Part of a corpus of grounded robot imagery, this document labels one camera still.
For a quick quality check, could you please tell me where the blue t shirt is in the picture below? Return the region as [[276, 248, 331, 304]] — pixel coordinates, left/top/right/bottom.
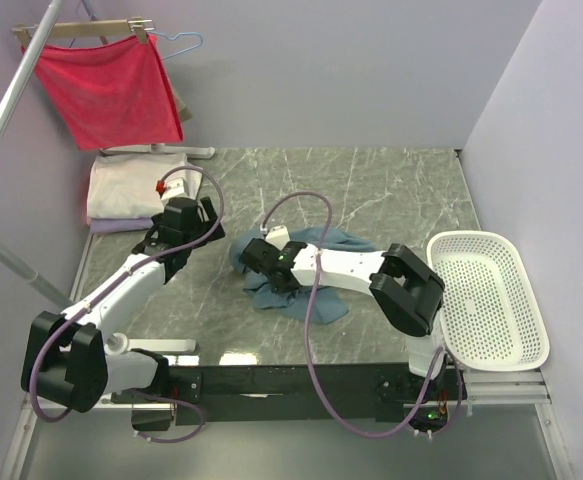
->
[[229, 228, 376, 325]]

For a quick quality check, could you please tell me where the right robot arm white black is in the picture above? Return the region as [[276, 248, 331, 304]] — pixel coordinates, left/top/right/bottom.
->
[[239, 238, 445, 399]]

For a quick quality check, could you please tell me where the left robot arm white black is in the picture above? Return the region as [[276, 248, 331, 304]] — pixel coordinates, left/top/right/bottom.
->
[[21, 197, 225, 413]]

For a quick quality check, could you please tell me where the folded white t shirt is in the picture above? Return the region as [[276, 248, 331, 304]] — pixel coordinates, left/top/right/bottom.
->
[[86, 154, 188, 220]]

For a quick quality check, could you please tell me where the tan cloth behind towel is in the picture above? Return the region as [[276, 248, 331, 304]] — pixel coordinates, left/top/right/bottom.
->
[[171, 88, 192, 123]]

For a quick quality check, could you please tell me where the black base beam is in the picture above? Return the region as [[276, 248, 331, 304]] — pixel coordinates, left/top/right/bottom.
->
[[110, 363, 467, 434]]

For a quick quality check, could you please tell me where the red towel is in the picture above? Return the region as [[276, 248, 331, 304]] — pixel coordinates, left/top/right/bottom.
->
[[34, 36, 184, 150]]

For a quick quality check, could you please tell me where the wooden clip hanger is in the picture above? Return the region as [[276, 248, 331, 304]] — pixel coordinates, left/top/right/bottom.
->
[[10, 18, 153, 46]]

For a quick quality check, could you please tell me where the grey metal clothes rack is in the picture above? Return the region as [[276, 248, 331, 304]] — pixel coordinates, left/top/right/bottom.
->
[[0, 0, 216, 356]]

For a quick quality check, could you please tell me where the white perforated plastic basket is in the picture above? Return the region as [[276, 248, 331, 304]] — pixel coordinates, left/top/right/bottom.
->
[[426, 230, 550, 372]]

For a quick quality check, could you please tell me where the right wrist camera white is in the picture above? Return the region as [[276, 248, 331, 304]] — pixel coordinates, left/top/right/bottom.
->
[[260, 225, 290, 250]]

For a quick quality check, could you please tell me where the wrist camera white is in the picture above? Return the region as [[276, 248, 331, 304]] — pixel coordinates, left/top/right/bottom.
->
[[156, 177, 189, 205], [260, 225, 290, 250]]

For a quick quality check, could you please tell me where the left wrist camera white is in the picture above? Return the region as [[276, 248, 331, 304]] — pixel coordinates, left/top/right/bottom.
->
[[156, 177, 189, 205]]

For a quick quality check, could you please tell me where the aluminium rail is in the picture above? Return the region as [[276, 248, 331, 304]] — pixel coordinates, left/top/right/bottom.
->
[[20, 369, 552, 409]]

